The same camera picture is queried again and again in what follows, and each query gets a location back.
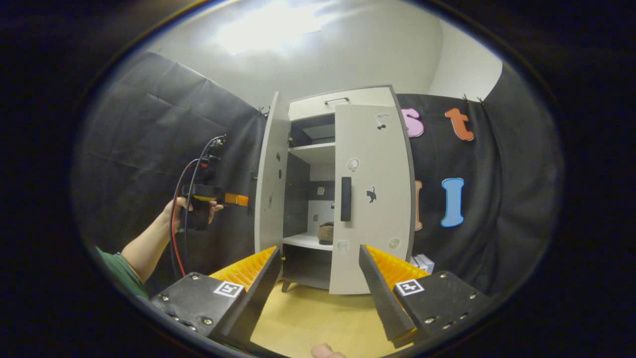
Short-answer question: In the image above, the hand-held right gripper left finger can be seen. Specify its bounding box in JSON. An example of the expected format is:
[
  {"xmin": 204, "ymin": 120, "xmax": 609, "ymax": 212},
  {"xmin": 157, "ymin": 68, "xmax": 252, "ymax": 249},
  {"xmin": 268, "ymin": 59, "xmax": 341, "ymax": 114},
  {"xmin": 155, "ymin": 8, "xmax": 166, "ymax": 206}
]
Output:
[{"xmin": 149, "ymin": 245, "xmax": 283, "ymax": 351}]

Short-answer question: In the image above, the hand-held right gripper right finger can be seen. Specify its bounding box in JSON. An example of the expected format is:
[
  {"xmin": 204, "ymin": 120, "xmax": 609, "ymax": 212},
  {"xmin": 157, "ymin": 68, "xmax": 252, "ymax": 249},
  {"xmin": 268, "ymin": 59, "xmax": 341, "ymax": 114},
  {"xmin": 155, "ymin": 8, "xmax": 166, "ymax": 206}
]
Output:
[{"xmin": 359, "ymin": 245, "xmax": 492, "ymax": 349}]

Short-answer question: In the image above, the white door with phone sticker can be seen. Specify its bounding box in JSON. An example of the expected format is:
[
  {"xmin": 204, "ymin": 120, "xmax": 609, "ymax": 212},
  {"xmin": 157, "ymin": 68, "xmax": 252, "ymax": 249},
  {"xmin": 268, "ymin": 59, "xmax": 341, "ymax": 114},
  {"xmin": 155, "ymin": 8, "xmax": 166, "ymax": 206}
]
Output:
[{"xmin": 254, "ymin": 92, "xmax": 291, "ymax": 259}]

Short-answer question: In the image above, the white shoe cabinet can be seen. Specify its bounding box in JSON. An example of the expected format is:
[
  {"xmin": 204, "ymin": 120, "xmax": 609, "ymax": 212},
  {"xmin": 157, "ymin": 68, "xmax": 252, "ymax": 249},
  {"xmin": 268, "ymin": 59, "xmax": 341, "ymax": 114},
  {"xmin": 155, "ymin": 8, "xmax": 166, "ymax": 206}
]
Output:
[{"xmin": 254, "ymin": 85, "xmax": 417, "ymax": 296}]

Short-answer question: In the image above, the white door with cat sticker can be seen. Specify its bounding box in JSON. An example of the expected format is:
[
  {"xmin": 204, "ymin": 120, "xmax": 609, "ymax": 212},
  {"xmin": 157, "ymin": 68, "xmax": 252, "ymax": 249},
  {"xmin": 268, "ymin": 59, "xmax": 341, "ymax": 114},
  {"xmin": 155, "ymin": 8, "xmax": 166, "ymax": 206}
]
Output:
[{"xmin": 329, "ymin": 102, "xmax": 415, "ymax": 295}]

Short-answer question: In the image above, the white cabinet shelf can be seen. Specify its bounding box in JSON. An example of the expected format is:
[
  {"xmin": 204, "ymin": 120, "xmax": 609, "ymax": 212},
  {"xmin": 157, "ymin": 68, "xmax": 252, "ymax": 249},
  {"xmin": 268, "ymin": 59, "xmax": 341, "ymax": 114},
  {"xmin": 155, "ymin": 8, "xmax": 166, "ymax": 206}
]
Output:
[
  {"xmin": 283, "ymin": 234, "xmax": 333, "ymax": 251},
  {"xmin": 288, "ymin": 142, "xmax": 336, "ymax": 165}
]

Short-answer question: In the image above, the white cabinet drawer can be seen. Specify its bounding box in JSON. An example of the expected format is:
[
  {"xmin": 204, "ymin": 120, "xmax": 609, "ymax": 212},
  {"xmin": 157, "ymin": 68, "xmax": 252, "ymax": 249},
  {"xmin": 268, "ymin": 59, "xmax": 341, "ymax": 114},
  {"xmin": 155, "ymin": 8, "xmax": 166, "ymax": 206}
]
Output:
[{"xmin": 288, "ymin": 86, "xmax": 398, "ymax": 121}]

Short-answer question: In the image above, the black backdrop cloth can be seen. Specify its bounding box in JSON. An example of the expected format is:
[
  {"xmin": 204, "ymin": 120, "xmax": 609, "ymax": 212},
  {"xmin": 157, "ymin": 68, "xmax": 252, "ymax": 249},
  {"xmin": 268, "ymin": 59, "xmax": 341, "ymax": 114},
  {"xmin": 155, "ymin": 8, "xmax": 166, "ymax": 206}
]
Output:
[{"xmin": 75, "ymin": 50, "xmax": 564, "ymax": 299}]

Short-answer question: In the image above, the green shirt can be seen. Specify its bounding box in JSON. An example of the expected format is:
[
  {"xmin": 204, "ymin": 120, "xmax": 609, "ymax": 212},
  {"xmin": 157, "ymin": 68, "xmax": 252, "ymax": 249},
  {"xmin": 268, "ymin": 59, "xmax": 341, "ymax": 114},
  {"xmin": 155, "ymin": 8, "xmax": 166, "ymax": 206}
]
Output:
[{"xmin": 97, "ymin": 247, "xmax": 150, "ymax": 299}]

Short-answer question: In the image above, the ceiling light panel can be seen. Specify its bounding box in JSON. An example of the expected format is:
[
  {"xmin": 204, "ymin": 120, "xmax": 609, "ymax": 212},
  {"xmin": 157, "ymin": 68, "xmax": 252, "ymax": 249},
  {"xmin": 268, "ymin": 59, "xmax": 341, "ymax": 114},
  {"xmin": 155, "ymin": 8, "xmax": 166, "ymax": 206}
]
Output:
[{"xmin": 219, "ymin": 5, "xmax": 338, "ymax": 55}]

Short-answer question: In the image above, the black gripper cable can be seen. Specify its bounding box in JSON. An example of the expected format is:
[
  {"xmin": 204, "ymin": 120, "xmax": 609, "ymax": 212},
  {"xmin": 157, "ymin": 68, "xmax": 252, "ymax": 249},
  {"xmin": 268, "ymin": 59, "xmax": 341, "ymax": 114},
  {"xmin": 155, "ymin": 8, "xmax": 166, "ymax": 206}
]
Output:
[{"xmin": 184, "ymin": 135, "xmax": 224, "ymax": 259}]

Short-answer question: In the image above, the red gripper cable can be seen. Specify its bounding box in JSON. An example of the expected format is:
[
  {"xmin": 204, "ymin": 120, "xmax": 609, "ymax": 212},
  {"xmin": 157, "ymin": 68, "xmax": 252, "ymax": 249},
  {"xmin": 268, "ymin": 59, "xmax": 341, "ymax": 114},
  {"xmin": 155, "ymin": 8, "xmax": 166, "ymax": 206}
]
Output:
[{"xmin": 170, "ymin": 159, "xmax": 199, "ymax": 276}]

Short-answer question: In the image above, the black door handle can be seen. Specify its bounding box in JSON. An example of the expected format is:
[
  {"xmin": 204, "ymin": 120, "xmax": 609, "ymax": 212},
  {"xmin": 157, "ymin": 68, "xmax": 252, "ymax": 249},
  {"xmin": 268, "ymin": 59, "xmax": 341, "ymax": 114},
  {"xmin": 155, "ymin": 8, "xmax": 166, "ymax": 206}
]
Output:
[{"xmin": 340, "ymin": 177, "xmax": 352, "ymax": 222}]

